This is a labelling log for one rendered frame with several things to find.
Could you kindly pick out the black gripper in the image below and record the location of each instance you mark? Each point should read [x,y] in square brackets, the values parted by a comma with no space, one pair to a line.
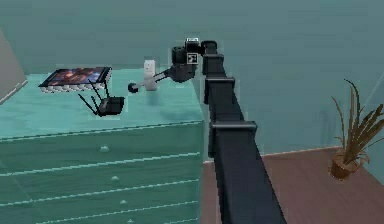
[181,71]

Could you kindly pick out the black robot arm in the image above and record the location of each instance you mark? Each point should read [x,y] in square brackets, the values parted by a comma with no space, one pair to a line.
[233,156]

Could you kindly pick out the black box with thin antennas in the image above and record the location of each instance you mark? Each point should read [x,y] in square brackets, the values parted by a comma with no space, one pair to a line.
[113,106]

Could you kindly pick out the teal chest of drawers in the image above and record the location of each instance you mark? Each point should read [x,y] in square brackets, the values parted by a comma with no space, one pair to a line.
[100,160]

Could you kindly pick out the grey flat panel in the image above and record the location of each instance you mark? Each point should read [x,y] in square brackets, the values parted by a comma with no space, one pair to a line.
[9,70]

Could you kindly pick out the house plant in brown pot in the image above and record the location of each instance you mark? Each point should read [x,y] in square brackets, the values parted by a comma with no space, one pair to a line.
[353,140]

